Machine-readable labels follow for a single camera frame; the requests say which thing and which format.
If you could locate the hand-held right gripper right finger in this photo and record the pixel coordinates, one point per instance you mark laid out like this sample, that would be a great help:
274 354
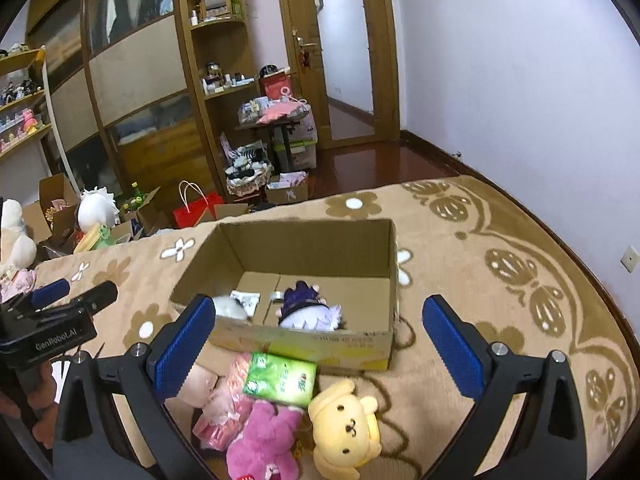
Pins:
452 350

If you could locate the wooden corner shelf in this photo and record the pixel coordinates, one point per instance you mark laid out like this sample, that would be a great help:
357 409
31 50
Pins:
220 55

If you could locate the cream plush toy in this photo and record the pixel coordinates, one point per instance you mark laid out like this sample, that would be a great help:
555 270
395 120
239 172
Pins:
15 240

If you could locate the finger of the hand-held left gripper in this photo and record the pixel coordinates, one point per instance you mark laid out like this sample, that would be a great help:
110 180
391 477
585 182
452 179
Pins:
50 292
95 296

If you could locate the small cluttered side table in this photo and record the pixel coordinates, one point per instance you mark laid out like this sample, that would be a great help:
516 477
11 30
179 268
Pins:
280 120

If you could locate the small cardboard box with papers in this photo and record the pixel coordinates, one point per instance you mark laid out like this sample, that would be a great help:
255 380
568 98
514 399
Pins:
287 191

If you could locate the person's left hand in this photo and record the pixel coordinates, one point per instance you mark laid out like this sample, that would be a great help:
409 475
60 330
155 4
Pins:
44 402

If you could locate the pink bear plush toy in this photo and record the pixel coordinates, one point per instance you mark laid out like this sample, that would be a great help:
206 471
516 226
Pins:
262 440

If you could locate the wooden door with glass panel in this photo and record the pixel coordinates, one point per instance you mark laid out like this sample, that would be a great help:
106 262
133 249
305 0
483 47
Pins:
385 50

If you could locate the yellow figurine display shelf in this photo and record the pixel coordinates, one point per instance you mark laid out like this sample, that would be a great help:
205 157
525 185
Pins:
22 110

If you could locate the brown cardboard box with clutter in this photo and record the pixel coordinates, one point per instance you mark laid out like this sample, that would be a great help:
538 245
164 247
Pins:
55 195

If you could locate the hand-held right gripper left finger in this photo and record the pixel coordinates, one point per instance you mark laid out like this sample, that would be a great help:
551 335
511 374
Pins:
182 350

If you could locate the wooden wardrobe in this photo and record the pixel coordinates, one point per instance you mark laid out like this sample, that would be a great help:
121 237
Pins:
130 80

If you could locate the red paper bag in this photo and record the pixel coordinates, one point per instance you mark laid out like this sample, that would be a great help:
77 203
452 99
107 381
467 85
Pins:
275 85

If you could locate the white printed packet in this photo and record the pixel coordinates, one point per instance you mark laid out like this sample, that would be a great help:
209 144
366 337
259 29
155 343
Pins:
246 301

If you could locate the wicker basket with lace trim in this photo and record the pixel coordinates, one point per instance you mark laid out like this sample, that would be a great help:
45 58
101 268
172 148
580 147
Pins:
247 177

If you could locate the green glass bottle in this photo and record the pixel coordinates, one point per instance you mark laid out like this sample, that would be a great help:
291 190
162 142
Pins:
135 195

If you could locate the green frog toy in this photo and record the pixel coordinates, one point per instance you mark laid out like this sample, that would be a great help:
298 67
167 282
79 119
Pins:
103 236

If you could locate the pink soft packet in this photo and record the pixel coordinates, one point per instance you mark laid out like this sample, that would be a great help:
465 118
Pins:
227 405

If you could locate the white spiky-haired plush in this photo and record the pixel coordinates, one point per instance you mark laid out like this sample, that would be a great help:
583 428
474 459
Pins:
95 210

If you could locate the beige flower-pattern blanket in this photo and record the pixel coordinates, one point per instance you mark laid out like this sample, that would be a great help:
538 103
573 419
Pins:
475 310

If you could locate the purple-haired plush doll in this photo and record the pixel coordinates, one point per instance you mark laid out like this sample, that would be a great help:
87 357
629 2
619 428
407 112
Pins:
306 306

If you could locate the green tissue pack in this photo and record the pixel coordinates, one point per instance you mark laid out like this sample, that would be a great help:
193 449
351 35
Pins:
280 379

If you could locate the white wall outlet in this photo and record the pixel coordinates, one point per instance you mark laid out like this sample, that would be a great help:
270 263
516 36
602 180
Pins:
630 258

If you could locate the yellow dog plush toy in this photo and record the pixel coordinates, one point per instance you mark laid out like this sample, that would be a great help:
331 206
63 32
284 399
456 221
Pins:
345 427

